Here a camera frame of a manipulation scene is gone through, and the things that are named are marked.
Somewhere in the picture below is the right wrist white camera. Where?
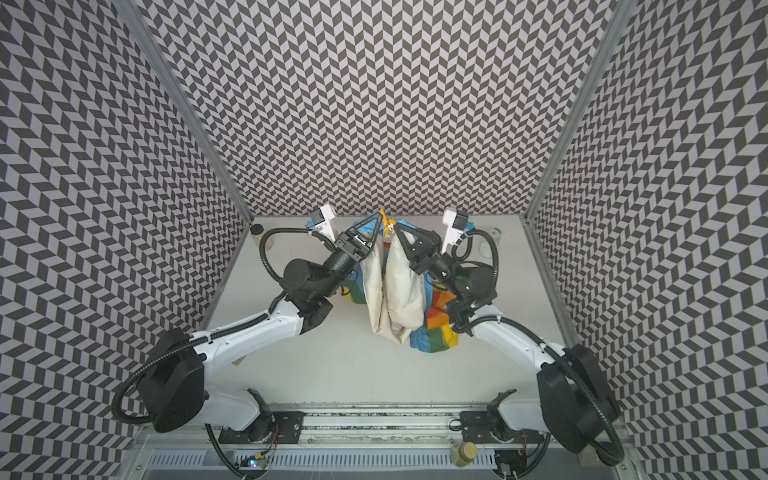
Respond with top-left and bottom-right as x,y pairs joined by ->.
442,208 -> 469,253

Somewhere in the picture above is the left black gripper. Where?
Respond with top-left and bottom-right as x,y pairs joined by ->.
312,210 -> 379,297

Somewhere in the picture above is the tan-lid jar on rail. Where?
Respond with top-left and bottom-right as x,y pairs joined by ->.
451,442 -> 479,468

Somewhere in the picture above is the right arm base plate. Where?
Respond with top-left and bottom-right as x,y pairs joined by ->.
459,411 -> 544,444

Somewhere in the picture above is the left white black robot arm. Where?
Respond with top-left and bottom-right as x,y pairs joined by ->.
111,212 -> 383,442

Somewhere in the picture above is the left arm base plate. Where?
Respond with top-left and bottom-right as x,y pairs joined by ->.
218,410 -> 305,445

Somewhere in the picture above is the rainbow coloured jacket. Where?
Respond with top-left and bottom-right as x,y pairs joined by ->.
342,211 -> 459,353

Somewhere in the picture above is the black-lid jar back left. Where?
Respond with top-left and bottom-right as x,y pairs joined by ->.
249,223 -> 265,237

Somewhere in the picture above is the small green circuit board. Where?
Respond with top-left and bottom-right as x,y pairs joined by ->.
239,454 -> 269,470

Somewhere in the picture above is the aluminium front rail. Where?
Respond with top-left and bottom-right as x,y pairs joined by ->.
132,400 -> 550,452

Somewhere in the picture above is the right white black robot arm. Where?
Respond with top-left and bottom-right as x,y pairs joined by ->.
395,224 -> 625,466

